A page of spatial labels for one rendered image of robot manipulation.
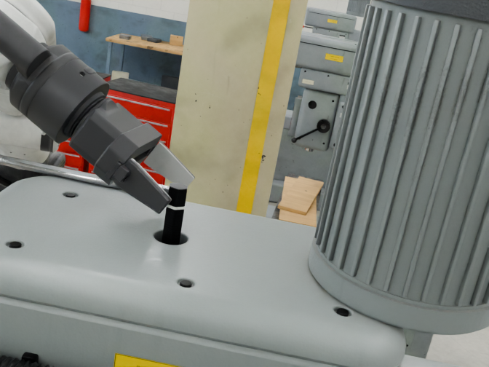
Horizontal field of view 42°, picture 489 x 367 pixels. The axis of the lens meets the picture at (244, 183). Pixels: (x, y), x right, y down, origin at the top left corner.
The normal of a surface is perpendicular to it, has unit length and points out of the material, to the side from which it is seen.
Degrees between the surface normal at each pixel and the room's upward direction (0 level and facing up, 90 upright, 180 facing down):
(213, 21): 90
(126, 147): 48
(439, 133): 90
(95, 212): 0
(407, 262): 90
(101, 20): 90
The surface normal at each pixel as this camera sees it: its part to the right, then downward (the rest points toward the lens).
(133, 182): -0.15, 0.22
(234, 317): 0.04, -0.44
